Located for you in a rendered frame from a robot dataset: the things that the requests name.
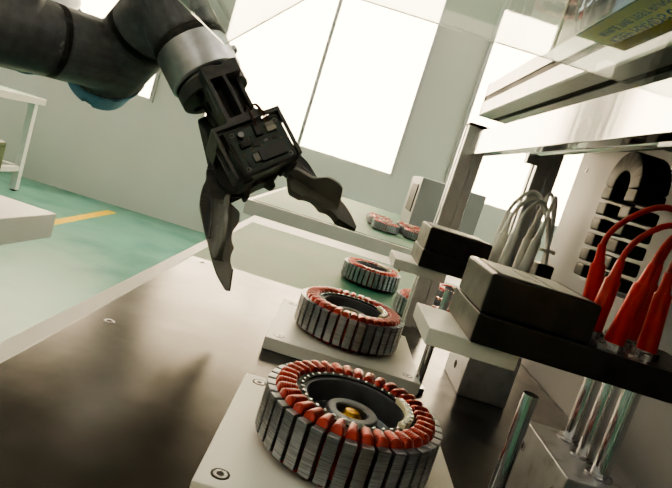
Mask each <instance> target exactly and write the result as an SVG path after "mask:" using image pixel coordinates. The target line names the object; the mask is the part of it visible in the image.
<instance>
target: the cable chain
mask: <svg viewBox="0 0 672 488"><path fill-rule="evenodd" d="M671 172H672V171H671V167H670V165H669V163H668V162H666V161H665V160H664V159H661V158H657V157H654V156H651V155H648V154H645V153H642V152H638V151H635V152H630V153H628V154H626V155H625V156H624V157H622V158H621V160H620V161H619V162H618V163H617V165H615V167H614V169H613V170H612V172H611V174H610V175H609V177H608V180H607V182H606V185H607V186H608V187H605V188H604V190H603V193H602V195H601V198H602V199H604V200H607V201H611V202H614V203H617V204H620V205H623V206H621V207H619V206H616V205H613V204H609V203H604V202H599V204H598V206H597V209H596V212H595V213H596V214H598V215H601V216H605V217H608V218H611V219H614V220H617V221H620V220H622V219H623V218H625V217H627V216H628V215H630V214H632V213H634V212H636V211H639V210H641V209H639V208H636V207H635V206H636V205H637V206H640V207H643V208H646V207H649V206H653V205H658V204H665V202H666V198H664V197H665V196H668V194H669V191H670V187H671V182H672V173H671ZM658 220H659V215H658V214H655V213H652V212H650V213H647V214H645V215H642V216H640V217H638V218H636V219H634V220H632V221H630V222H633V223H636V224H639V225H642V226H646V227H651V228H652V227H655V226H656V225H657V223H658ZM616 223H617V222H612V221H608V220H605V219H602V218H597V217H594V218H593V220H592V222H591V225H590V228H591V229H593V230H596V231H599V232H602V233H605V234H606V232H607V231H608V230H609V229H610V228H611V227H612V226H614V225H615V224H616ZM645 231H646V230H645V229H642V228H639V227H636V226H633V225H629V224H625V225H623V226H622V227H620V228H619V229H618V230H617V231H616V232H615V233H614V234H613V235H612V236H615V237H619V238H625V239H628V240H633V239H634V238H636V237H637V236H638V235H640V234H641V233H643V232H645ZM652 236H653V234H652V235H650V236H649V237H647V238H645V239H644V240H642V241H641V242H640V243H642V244H646V245H648V244H649V243H650V241H651V238H652ZM602 238H603V236H601V235H598V234H595V233H591V232H588V233H587V236H586V239H585V242H584V243H585V244H587V245H590V246H593V247H597V246H598V244H600V241H601V240H602ZM628 244H629V243H627V242H624V241H620V240H617V239H613V238H609V240H608V241H607V243H606V251H609V252H612V253H615V254H618V255H621V253H622V252H623V250H624V249H625V248H626V246H627V245H628ZM646 251H647V250H646V249H645V248H643V247H640V246H635V247H634V248H633V249H632V250H631V252H630V253H629V254H628V256H627V257H628V258H631V259H634V260H637V261H643V259H644V256H645V254H646ZM595 253H596V251H595V250H592V249H589V248H586V247H583V248H582V249H581V252H580V255H579V258H580V259H582V260H585V261H587V262H590V263H592V262H593V261H594V257H595ZM617 259H619V258H616V257H614V256H611V255H608V254H606V255H605V266H606V269H607V270H610V271H611V269H612V267H613V266H614V264H615V262H616V260H617ZM589 267H590V265H587V264H584V263H581V262H577V263H576V266H575V268H574V273H575V274H577V275H579V276H580V277H579V280H581V281H583V282H585V283H586V279H587V275H588V271H589ZM639 269H640V266H639V265H638V264H635V263H632V262H629V261H626V262H625V265H624V268H623V271H622V274H623V275H626V276H629V277H632V278H636V277H637V275H638V272H639ZM620 282H621V285H620V287H619V290H618V292H617V295H616V296H617V297H620V298H623V299H625V297H626V295H627V293H628V291H629V289H630V288H631V286H632V284H633V282H632V281H630V280H628V279H625V278H622V277H621V278H620Z"/></svg>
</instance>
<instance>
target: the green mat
mask: <svg viewBox="0 0 672 488"><path fill-rule="evenodd" d="M232 243H233V246H234V250H233V252H232V254H231V265H232V268H234V269H237V270H240V271H243V272H247V273H250V274H253V275H256V276H260V277H263V278H266V279H269V280H272V281H276V282H279V283H282V284H285V285H289V286H292V287H295V288H298V289H302V290H303V289H305V288H309V287H312V286H324V287H325V286H328V287H334V288H336V289H338V288H339V289H342V290H343V291H344V290H348V291H349V292H350V293H352V292H355V293H356V295H357V296H358V295H363V296H364V298H365V297H369V298H370V299H371V300H376V301H377V302H378V303H382V304H383V305H386V306H388V307H389V308H391V309H393V308H392V305H393V302H394V299H395V296H396V293H397V291H396V292H392V293H386V292H380V291H376V290H375V289H374V290H371V288H369V289H368V288H367V287H363V286H362V285H361V286H359V285H358V284H355V283H353V282H351V281H349V280H348V279H346V278H344V276H343V275H342V274H341V270H342V267H343V264H344V261H345V258H349V257H357V258H363V259H367V260H370V261H371V262H372V261H374V262H375V264H376V263H379V264H382V265H385V266H387V267H389V268H392V269H393V270H395V271H397V270H398V269H395V268H393V267H392V265H390V264H386V263H383V262H380V261H377V260H373V259H370V258H367V257H364V256H361V255H357V254H354V253H351V252H348V251H345V250H341V249H338V248H335V247H332V246H328V245H325V244H322V243H319V242H316V241H312V240H309V239H306V238H303V237H299V236H296V235H293V234H290V233H287V232H283V231H280V230H277V229H274V228H271V227H267V226H264V225H261V224H258V223H254V222H251V223H249V224H248V225H246V226H244V227H242V228H240V229H239V230H237V231H235V232H233V233H232ZM192 256H195V257H198V258H202V259H205V260H208V261H211V262H212V260H211V256H210V252H209V248H208V247H206V248H204V249H202V250H201V251H199V252H197V253H195V254H193V255H192ZM397 272H398V271H397ZM398 273H399V275H401V279H400V282H399V285H398V288H397V290H399V289H404V288H406V289H407V288H409V289H411V288H412V285H413V282H414V279H415V276H416V275H414V274H411V273H408V272H405V271H402V270H400V272H398ZM357 296H356V298H357ZM393 311H394V309H393Z"/></svg>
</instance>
